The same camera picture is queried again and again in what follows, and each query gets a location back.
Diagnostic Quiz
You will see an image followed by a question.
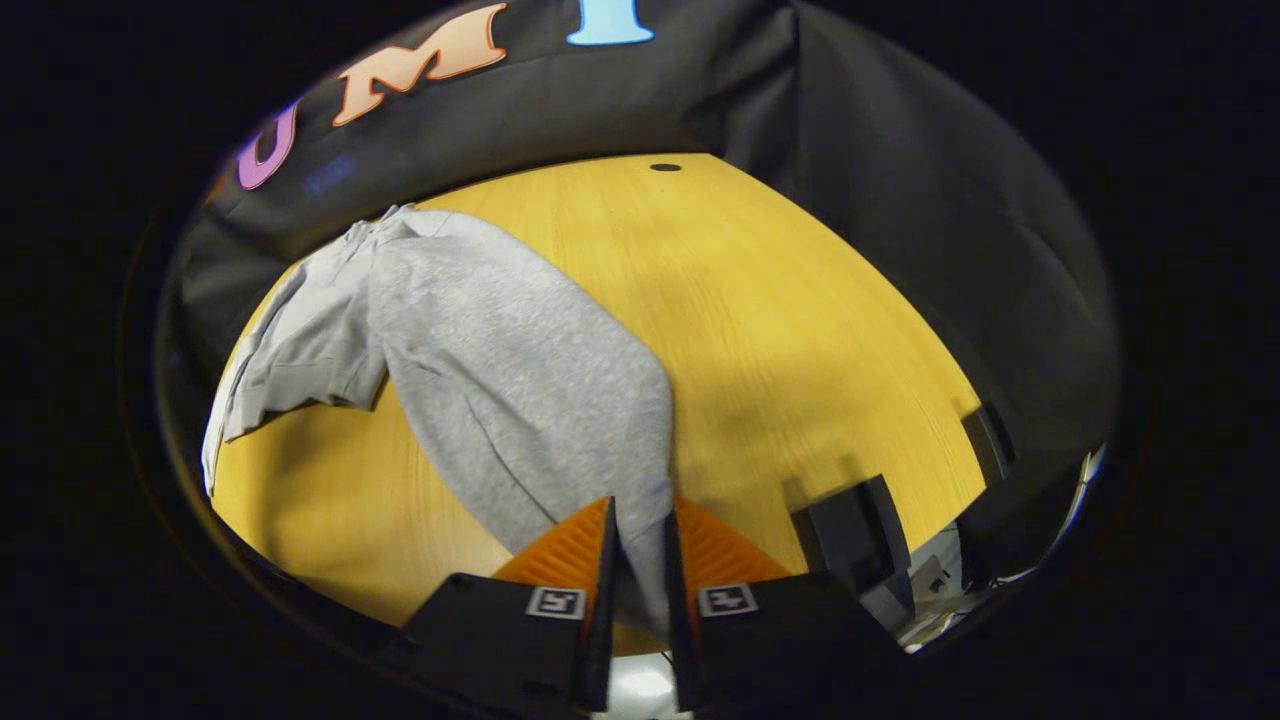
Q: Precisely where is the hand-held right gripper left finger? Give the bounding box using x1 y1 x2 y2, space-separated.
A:
385 495 623 716

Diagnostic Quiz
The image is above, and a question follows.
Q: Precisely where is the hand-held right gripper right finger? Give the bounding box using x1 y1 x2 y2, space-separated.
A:
662 495 906 713

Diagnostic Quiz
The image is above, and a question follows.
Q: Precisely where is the grey sweatshirt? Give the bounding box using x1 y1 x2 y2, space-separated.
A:
200 205 679 641

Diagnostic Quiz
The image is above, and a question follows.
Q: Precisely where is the small black block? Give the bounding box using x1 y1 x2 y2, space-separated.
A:
962 402 1017 486

